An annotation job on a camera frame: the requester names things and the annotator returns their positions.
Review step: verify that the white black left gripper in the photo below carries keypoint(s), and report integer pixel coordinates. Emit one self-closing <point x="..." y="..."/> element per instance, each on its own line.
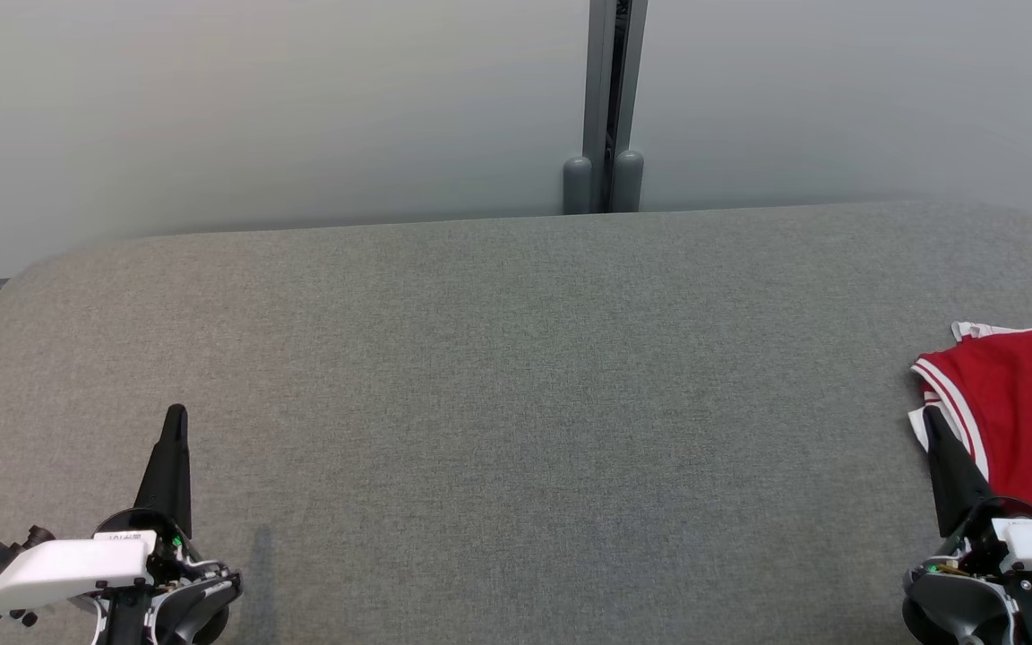
<point x="68" y="564"/>

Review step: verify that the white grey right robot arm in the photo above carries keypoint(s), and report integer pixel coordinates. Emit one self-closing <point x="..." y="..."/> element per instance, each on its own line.
<point x="955" y="609"/>

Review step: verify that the grey cylindrical post bumper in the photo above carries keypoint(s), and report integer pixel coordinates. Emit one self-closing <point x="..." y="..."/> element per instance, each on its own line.
<point x="577" y="188"/>
<point x="629" y="184"/>

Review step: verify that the grey metal wall post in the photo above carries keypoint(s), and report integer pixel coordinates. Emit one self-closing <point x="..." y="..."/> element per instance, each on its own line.
<point x="599" y="90"/>

